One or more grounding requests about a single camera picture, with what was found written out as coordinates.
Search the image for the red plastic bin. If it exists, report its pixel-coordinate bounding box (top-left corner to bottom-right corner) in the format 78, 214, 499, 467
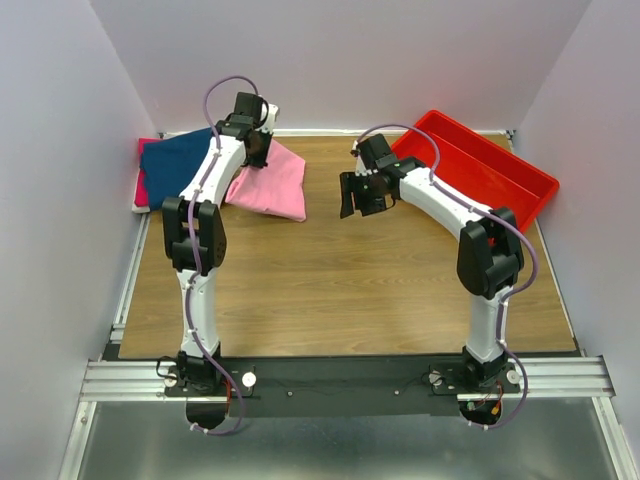
415, 110, 559, 232

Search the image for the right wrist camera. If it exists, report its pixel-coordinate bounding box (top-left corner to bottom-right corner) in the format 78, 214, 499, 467
351, 134, 398, 174

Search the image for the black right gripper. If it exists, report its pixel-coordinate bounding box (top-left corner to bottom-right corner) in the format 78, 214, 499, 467
337, 171, 386, 219

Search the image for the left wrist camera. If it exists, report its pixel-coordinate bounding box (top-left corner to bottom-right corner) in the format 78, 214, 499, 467
216, 92, 280, 139

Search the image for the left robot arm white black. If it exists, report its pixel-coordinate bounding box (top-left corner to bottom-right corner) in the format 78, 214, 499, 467
161, 124, 272, 396

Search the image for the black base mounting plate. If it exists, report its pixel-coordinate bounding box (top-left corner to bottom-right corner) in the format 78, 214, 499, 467
156, 353, 520, 425

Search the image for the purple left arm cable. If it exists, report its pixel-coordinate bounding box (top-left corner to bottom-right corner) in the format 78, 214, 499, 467
184, 75, 261, 437

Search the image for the folded white t shirt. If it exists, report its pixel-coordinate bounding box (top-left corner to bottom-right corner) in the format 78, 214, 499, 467
132, 170, 150, 214

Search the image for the aluminium frame rail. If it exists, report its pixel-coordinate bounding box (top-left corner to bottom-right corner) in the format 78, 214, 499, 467
80, 357, 615, 402

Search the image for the pink polo shirt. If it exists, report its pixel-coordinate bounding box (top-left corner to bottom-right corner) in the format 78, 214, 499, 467
225, 140, 307, 222

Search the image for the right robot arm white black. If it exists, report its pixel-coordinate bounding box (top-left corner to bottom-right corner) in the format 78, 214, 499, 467
339, 158, 524, 392

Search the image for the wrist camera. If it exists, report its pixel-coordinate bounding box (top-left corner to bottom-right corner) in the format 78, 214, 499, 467
351, 134, 398, 174
216, 92, 280, 139

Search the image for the folded navy blue t shirt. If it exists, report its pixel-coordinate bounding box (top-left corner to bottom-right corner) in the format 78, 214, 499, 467
141, 128, 212, 211

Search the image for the folded magenta t shirt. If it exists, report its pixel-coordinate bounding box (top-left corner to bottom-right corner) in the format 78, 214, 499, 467
131, 138, 157, 214

